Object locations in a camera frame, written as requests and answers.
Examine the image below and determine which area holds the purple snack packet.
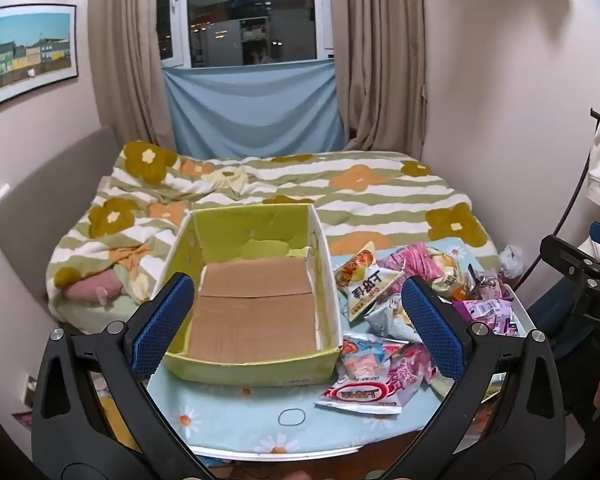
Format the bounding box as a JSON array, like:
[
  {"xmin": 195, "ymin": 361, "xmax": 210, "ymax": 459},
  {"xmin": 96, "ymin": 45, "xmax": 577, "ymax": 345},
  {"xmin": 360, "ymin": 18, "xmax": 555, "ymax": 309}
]
[{"xmin": 452, "ymin": 297, "xmax": 526, "ymax": 338}]

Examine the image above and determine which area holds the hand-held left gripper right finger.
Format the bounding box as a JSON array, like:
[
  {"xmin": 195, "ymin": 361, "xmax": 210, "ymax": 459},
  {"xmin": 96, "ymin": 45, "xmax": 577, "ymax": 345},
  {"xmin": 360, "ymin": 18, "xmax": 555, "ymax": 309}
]
[{"xmin": 385, "ymin": 275, "xmax": 567, "ymax": 480}]

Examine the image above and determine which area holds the green cardboard box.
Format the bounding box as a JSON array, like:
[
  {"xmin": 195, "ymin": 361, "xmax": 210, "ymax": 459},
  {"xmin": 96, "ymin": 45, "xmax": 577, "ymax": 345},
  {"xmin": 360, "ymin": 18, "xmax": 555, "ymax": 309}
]
[{"xmin": 161, "ymin": 203, "xmax": 343, "ymax": 387}]

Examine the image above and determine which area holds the pink striped snack packet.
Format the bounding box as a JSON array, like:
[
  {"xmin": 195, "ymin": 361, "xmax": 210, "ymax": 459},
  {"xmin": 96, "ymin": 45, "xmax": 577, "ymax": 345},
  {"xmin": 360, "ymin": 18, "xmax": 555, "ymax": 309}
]
[{"xmin": 380, "ymin": 242, "xmax": 431, "ymax": 286}]

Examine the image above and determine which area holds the red and white snack packet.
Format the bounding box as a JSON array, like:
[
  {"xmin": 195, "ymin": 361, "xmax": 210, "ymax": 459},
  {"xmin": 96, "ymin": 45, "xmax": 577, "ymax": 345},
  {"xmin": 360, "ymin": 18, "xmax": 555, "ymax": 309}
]
[{"xmin": 314, "ymin": 377, "xmax": 406, "ymax": 415}]

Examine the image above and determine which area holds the grey padded headboard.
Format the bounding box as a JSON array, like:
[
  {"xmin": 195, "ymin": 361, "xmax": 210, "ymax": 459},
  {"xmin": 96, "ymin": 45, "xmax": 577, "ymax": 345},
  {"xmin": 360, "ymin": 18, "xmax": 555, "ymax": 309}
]
[{"xmin": 0, "ymin": 125, "xmax": 121, "ymax": 321}]

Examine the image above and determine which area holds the silver blue snack packet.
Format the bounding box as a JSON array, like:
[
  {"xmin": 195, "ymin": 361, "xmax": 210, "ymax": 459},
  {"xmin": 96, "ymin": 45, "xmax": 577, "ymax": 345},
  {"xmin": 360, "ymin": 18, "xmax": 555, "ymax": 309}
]
[{"xmin": 365, "ymin": 302, "xmax": 423, "ymax": 343}]

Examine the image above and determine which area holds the white plastic bag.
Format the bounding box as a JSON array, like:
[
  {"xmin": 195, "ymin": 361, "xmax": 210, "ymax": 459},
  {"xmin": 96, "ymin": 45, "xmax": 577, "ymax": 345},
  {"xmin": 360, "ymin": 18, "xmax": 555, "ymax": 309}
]
[{"xmin": 497, "ymin": 244, "xmax": 525, "ymax": 281}]

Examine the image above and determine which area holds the floral striped blanket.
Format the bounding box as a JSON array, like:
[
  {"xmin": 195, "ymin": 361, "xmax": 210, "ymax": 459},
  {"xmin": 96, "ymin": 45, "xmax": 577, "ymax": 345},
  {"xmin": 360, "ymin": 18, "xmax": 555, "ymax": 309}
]
[{"xmin": 47, "ymin": 140, "xmax": 501, "ymax": 321}]

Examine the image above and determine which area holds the light blue daisy tablecloth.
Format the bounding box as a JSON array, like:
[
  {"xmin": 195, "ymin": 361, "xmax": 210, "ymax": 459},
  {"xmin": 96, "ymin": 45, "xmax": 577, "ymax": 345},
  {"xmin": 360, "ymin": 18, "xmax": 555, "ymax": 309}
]
[{"xmin": 145, "ymin": 242, "xmax": 531, "ymax": 456}]

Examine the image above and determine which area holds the white snack packet black lettering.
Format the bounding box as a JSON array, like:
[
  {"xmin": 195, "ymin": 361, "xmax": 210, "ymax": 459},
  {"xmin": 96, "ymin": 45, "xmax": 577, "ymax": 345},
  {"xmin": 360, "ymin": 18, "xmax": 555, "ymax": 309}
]
[{"xmin": 347, "ymin": 266, "xmax": 405, "ymax": 323}]

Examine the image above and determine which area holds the light blue hanging cloth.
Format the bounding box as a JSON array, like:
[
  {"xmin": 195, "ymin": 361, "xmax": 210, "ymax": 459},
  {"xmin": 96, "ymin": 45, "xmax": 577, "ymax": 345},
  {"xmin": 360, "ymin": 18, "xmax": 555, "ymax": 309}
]
[{"xmin": 161, "ymin": 57, "xmax": 346, "ymax": 161}]

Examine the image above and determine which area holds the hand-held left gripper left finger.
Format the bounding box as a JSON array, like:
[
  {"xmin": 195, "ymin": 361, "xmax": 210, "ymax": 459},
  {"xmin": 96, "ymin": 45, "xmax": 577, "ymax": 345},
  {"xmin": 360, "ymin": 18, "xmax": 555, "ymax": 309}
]
[{"xmin": 30, "ymin": 272, "xmax": 216, "ymax": 480}]

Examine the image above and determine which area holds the window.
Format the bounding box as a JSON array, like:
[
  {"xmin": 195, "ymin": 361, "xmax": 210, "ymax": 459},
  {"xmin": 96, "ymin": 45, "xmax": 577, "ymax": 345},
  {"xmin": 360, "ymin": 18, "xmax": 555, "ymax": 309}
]
[{"xmin": 156, "ymin": 0, "xmax": 337, "ymax": 70}]

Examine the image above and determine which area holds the small dark pink snack packet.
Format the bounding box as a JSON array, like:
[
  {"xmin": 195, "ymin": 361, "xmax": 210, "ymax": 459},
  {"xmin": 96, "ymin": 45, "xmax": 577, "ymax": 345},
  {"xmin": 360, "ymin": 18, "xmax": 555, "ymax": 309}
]
[{"xmin": 467, "ymin": 270, "xmax": 513, "ymax": 301}]

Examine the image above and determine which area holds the thin black curved pole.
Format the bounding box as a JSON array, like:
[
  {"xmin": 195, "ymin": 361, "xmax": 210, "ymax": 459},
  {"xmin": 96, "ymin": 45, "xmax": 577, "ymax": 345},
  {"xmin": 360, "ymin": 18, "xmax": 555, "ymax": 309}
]
[{"xmin": 552, "ymin": 107, "xmax": 600, "ymax": 241}]

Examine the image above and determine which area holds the yellow bread snack packet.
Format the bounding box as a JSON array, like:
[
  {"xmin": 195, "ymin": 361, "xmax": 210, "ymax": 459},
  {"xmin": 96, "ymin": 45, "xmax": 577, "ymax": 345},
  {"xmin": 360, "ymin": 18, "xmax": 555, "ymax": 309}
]
[{"xmin": 427, "ymin": 250, "xmax": 473, "ymax": 298}]

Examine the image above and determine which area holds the light green bed sheet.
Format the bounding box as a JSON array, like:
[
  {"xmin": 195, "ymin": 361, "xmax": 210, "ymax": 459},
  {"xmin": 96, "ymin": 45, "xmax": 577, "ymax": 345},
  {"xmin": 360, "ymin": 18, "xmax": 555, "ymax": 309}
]
[{"xmin": 55, "ymin": 290, "xmax": 143, "ymax": 333}]

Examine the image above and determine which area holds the beige curtain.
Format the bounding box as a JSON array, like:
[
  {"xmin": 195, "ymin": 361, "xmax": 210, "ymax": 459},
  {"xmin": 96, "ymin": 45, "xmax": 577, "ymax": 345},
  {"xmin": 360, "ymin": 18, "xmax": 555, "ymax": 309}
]
[
  {"xmin": 87, "ymin": 0, "xmax": 178, "ymax": 153},
  {"xmin": 327, "ymin": 0, "xmax": 427, "ymax": 161}
]

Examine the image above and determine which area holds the framed landscape picture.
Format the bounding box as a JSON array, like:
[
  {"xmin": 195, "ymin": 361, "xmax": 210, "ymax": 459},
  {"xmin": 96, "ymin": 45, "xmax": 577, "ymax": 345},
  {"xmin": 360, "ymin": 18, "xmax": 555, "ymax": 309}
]
[{"xmin": 0, "ymin": 4, "xmax": 79, "ymax": 113}]

